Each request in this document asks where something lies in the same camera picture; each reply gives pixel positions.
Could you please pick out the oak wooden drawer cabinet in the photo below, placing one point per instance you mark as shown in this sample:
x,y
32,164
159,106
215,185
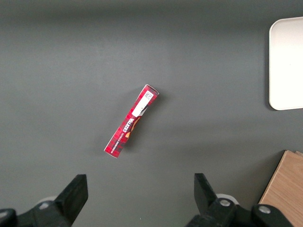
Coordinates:
x,y
286,184

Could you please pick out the beige rectangular tray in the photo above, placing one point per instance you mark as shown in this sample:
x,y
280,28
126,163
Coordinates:
x,y
287,63

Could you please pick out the red tartan shortbread box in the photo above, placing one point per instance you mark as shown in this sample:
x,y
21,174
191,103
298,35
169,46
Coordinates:
x,y
132,120

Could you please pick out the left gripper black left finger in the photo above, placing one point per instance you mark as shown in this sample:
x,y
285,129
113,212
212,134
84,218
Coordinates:
x,y
71,201

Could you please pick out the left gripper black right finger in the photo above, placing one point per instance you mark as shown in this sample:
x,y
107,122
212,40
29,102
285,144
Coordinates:
x,y
206,201

